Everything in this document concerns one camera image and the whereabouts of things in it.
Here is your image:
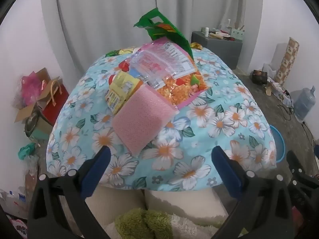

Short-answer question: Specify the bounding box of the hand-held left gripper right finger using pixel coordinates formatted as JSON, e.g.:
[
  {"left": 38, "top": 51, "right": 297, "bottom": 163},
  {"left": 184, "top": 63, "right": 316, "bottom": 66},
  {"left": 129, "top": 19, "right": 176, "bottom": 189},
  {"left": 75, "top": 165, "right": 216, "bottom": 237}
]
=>
[{"left": 211, "top": 146, "right": 295, "bottom": 239}]

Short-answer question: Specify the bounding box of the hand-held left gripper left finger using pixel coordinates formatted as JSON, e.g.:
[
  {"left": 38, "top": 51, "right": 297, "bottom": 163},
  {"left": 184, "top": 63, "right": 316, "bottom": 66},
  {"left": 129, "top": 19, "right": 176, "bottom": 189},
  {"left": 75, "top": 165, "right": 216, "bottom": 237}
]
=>
[{"left": 27, "top": 146, "right": 111, "bottom": 239}]

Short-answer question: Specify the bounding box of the blue plastic bin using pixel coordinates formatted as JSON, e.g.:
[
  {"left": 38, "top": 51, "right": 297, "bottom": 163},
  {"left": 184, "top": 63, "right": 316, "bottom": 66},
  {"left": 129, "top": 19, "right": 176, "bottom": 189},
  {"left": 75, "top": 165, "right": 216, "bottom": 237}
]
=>
[{"left": 269, "top": 125, "right": 286, "bottom": 163}]

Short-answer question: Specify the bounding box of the pink bubble wrap sheet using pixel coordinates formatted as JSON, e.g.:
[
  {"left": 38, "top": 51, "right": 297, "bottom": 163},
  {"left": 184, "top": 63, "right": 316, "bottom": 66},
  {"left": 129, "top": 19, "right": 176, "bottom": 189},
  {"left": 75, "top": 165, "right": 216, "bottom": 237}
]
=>
[{"left": 111, "top": 84, "right": 176, "bottom": 156}]

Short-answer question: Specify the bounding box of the yellow snack packet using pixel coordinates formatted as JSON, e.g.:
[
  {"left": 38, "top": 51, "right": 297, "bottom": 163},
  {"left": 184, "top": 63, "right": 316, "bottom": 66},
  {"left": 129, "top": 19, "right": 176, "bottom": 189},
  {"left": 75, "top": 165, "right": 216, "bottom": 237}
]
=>
[{"left": 105, "top": 71, "right": 144, "bottom": 115}]

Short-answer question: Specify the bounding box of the orange snack packet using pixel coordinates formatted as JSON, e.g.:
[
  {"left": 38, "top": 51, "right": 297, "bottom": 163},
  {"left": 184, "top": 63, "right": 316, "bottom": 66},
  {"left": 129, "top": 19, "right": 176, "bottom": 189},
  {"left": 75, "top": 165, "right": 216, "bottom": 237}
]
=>
[{"left": 156, "top": 72, "right": 208, "bottom": 110}]

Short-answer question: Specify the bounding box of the clear pink printed plastic bag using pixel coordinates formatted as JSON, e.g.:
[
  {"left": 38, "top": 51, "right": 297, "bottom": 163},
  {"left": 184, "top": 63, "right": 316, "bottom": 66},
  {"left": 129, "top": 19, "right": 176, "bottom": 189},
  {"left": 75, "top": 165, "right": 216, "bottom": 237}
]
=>
[{"left": 130, "top": 38, "right": 197, "bottom": 90}]

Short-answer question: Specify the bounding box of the green snack bag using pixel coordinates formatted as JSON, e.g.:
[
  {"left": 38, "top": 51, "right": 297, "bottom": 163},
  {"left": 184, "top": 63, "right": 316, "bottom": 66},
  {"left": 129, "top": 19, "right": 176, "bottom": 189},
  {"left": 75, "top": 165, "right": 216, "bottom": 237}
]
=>
[{"left": 133, "top": 7, "right": 194, "bottom": 61}]

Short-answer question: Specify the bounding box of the blue floral tablecloth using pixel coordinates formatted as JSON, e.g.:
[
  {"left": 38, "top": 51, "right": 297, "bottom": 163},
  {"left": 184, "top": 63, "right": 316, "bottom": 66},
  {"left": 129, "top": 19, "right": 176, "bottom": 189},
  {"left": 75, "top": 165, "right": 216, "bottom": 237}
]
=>
[{"left": 46, "top": 46, "right": 278, "bottom": 192}]

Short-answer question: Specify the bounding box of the large blue water jug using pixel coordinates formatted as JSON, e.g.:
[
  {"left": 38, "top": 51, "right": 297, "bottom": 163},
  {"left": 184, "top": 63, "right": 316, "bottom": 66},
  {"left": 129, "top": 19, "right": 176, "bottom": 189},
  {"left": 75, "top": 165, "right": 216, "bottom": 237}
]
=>
[{"left": 293, "top": 86, "right": 316, "bottom": 121}]

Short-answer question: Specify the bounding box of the cream green fuzzy clothing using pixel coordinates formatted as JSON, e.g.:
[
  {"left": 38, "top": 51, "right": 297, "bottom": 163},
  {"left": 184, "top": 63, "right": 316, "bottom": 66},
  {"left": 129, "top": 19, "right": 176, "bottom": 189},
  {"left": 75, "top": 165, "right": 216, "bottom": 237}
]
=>
[{"left": 85, "top": 187, "right": 231, "bottom": 239}]

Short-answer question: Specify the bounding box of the green plastic bag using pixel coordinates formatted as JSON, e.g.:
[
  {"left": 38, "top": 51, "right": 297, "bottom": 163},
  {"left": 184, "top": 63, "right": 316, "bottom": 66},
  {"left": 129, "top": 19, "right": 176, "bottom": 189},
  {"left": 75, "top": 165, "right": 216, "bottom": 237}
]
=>
[{"left": 19, "top": 143, "right": 36, "bottom": 160}]

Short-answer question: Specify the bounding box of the red gift bag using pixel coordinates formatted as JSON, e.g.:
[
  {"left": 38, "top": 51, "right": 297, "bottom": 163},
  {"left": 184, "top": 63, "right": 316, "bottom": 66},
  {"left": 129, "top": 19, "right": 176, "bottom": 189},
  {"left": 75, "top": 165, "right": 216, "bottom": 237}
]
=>
[{"left": 42, "top": 78, "right": 70, "bottom": 125}]

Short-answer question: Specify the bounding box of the metal bowl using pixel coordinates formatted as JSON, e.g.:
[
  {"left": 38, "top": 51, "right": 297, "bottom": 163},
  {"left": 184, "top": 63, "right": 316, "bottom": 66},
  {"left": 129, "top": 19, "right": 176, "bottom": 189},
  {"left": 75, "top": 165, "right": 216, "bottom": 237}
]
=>
[{"left": 24, "top": 112, "right": 39, "bottom": 135}]

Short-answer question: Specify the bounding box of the white plastic bag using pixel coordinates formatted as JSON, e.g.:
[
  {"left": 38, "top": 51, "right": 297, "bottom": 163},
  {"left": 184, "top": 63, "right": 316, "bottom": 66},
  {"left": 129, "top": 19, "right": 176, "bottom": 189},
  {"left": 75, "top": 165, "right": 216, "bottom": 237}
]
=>
[{"left": 263, "top": 63, "right": 292, "bottom": 105}]

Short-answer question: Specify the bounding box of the cardboard box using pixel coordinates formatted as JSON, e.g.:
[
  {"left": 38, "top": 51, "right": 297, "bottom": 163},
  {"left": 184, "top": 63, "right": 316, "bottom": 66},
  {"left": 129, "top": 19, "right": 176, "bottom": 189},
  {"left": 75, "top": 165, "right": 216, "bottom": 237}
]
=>
[{"left": 14, "top": 68, "right": 61, "bottom": 140}]

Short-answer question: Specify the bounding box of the black box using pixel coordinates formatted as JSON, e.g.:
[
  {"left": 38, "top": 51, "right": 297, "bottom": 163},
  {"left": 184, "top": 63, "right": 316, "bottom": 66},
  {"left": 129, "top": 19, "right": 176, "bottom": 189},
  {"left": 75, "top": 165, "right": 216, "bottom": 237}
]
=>
[{"left": 252, "top": 70, "right": 268, "bottom": 84}]

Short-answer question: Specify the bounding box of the patterned paper roll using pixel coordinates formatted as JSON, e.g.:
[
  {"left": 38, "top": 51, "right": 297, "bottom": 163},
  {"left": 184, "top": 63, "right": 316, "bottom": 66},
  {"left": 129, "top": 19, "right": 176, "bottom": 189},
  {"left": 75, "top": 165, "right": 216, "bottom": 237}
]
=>
[{"left": 274, "top": 37, "right": 299, "bottom": 85}]

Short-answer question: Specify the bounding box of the pink tissue paper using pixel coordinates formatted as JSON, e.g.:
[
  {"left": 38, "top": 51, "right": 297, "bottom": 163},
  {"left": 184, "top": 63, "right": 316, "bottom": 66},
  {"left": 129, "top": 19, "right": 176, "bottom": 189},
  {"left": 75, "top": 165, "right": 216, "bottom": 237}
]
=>
[{"left": 21, "top": 71, "right": 46, "bottom": 103}]

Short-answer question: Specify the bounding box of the grey cabinet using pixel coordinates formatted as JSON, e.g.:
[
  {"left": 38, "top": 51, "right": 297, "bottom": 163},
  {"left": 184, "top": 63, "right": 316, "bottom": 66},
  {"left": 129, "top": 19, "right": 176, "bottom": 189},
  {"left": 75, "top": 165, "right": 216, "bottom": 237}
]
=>
[{"left": 191, "top": 31, "right": 243, "bottom": 69}]

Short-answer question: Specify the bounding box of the mint green box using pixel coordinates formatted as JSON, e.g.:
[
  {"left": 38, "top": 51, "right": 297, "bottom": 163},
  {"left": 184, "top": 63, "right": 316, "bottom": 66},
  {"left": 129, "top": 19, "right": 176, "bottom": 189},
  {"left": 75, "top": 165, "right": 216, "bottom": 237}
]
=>
[{"left": 229, "top": 28, "right": 245, "bottom": 40}]

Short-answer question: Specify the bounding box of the white curtain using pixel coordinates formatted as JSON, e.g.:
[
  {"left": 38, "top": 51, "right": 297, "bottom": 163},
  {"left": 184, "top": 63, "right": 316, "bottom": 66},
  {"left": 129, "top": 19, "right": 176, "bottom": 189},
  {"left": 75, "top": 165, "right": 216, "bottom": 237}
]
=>
[{"left": 40, "top": 0, "right": 264, "bottom": 75}]

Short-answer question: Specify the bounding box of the black floor cable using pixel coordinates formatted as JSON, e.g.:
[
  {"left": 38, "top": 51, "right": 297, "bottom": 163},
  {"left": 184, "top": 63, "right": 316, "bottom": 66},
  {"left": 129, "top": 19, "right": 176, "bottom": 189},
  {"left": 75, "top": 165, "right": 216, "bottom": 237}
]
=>
[{"left": 277, "top": 90, "right": 297, "bottom": 120}]

